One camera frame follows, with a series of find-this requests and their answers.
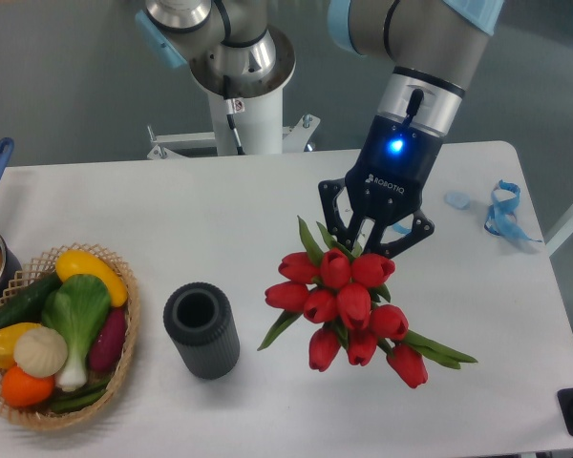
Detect orange fruit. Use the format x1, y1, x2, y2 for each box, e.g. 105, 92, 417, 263
1, 365, 54, 408

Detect purple sweet potato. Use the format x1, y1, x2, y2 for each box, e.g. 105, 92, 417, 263
88, 308, 127, 372

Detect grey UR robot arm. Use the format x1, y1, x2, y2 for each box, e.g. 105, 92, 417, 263
136, 1, 502, 258

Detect green bok choy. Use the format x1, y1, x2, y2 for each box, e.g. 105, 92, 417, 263
41, 274, 111, 392

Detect dark green cucumber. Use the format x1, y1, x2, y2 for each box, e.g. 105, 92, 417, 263
0, 272, 62, 329

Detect dark grey ribbed vase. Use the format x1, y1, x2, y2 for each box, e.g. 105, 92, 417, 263
163, 281, 241, 380

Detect blue curled ribbon strip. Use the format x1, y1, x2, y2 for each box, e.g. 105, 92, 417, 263
393, 222, 411, 235

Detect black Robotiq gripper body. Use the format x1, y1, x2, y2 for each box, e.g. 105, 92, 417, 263
344, 115, 442, 253

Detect yellow bell pepper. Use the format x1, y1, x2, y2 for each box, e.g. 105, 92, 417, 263
0, 323, 41, 369

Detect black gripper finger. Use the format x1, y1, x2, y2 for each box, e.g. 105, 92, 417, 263
372, 210, 435, 258
318, 178, 369, 249

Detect blue tangled ribbon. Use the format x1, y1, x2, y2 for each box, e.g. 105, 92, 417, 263
484, 180, 541, 243

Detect green bean pods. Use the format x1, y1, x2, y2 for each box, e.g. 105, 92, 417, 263
49, 378, 110, 414

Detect red tulip bouquet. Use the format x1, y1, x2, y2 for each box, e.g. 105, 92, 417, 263
259, 219, 476, 388

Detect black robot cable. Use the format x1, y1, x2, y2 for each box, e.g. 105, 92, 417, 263
221, 75, 246, 156

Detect light blue cap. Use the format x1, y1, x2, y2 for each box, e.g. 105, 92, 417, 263
444, 191, 471, 210

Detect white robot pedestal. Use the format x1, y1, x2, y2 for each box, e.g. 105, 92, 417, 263
146, 88, 321, 160

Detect woven wicker basket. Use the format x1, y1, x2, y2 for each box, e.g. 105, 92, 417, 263
0, 243, 140, 431

